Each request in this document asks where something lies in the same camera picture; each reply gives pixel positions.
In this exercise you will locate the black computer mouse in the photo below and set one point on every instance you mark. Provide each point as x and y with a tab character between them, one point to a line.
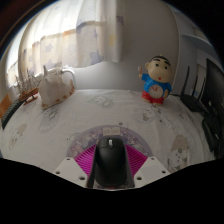
111	163

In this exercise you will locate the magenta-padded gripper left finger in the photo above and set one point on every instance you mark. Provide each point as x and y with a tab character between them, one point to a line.
83	161

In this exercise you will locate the large white conch shell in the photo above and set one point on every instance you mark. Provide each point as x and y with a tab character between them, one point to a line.
55	90

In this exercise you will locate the round purple printed mouse pad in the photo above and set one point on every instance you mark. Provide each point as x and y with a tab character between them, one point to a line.
86	141

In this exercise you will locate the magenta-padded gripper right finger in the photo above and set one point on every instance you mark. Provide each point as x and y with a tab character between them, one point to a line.
138	161

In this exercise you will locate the small black box device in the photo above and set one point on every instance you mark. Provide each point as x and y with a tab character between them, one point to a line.
213	131

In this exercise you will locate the white wall shelf unit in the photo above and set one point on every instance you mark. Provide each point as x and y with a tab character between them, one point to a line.
200	43

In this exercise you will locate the cartoon boy figurine clock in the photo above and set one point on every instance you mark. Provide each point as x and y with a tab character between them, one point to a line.
158	83

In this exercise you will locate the black router with antennas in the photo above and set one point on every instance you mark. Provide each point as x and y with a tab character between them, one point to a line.
193	103

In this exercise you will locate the sheer white star curtain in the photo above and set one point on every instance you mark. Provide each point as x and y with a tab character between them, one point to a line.
73	36

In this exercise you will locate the wooden model sailing ship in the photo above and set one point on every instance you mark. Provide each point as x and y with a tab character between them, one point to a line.
28	93

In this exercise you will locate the white printed tablecloth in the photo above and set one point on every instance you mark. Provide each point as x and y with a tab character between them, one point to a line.
43	133

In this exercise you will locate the black monitor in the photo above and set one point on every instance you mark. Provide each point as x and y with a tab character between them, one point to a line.
216	86

